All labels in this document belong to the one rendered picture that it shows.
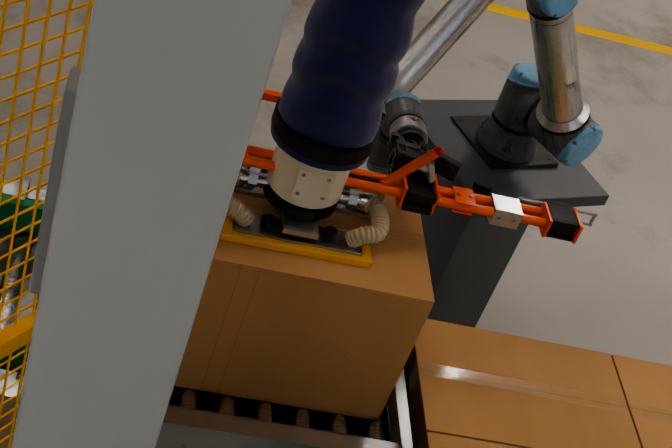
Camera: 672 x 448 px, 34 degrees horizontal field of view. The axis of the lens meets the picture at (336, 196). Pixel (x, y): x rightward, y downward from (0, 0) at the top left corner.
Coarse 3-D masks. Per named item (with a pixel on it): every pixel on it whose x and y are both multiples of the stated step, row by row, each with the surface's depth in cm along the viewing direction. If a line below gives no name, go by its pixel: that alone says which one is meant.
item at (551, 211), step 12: (552, 204) 253; (540, 216) 253; (552, 216) 249; (564, 216) 250; (576, 216) 252; (540, 228) 252; (552, 228) 250; (564, 228) 250; (576, 228) 250; (576, 240) 251
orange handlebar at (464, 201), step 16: (272, 96) 257; (256, 160) 234; (368, 176) 243; (384, 176) 244; (384, 192) 241; (400, 192) 241; (448, 192) 247; (464, 192) 248; (464, 208) 245; (480, 208) 246; (528, 208) 252; (528, 224) 249; (544, 224) 249
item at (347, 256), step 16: (224, 224) 233; (256, 224) 236; (272, 224) 235; (224, 240) 232; (240, 240) 232; (256, 240) 233; (272, 240) 234; (288, 240) 235; (304, 240) 236; (320, 240) 238; (336, 240) 240; (320, 256) 236; (336, 256) 237; (352, 256) 238; (368, 256) 239
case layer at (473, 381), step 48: (432, 336) 290; (480, 336) 296; (432, 384) 276; (480, 384) 281; (528, 384) 287; (576, 384) 292; (624, 384) 298; (432, 432) 263; (480, 432) 268; (528, 432) 273; (576, 432) 278; (624, 432) 283
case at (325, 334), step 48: (384, 240) 249; (240, 288) 232; (288, 288) 233; (336, 288) 233; (384, 288) 235; (432, 288) 240; (192, 336) 240; (240, 336) 241; (288, 336) 241; (336, 336) 242; (384, 336) 243; (192, 384) 249; (240, 384) 250; (288, 384) 251; (336, 384) 251; (384, 384) 252
